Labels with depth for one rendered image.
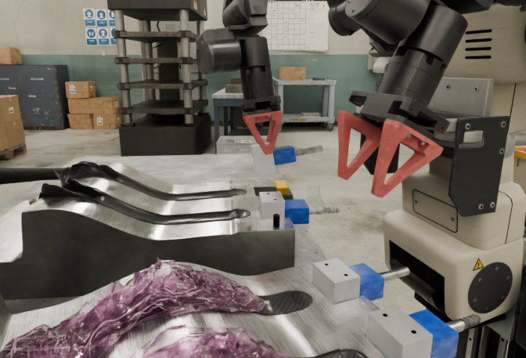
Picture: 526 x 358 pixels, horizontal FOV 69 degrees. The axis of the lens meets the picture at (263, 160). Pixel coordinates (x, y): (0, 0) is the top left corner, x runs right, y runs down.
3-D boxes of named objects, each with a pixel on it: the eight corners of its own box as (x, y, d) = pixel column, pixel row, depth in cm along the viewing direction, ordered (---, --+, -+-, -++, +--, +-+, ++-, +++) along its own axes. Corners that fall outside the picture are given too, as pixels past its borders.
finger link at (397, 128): (364, 191, 37) (408, 101, 36) (328, 172, 43) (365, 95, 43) (413, 213, 39) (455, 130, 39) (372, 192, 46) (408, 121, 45)
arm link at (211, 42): (263, -9, 66) (239, 13, 73) (201, -11, 60) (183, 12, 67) (278, 60, 66) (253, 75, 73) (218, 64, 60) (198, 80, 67)
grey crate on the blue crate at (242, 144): (275, 149, 429) (275, 135, 425) (275, 157, 389) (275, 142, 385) (220, 148, 429) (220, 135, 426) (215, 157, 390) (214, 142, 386)
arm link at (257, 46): (272, 30, 68) (255, 38, 72) (238, 31, 64) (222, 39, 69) (277, 70, 68) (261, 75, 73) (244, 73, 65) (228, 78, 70)
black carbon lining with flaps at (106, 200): (246, 197, 75) (245, 150, 73) (251, 233, 60) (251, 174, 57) (60, 204, 72) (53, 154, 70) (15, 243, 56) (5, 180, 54)
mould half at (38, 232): (272, 218, 83) (272, 157, 80) (293, 283, 58) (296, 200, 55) (29, 227, 78) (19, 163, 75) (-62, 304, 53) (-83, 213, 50)
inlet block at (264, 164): (321, 160, 75) (317, 133, 74) (327, 164, 70) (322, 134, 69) (254, 172, 74) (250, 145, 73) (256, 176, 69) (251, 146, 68)
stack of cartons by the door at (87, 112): (123, 126, 713) (119, 81, 693) (117, 129, 682) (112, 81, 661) (77, 126, 715) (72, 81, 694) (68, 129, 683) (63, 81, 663)
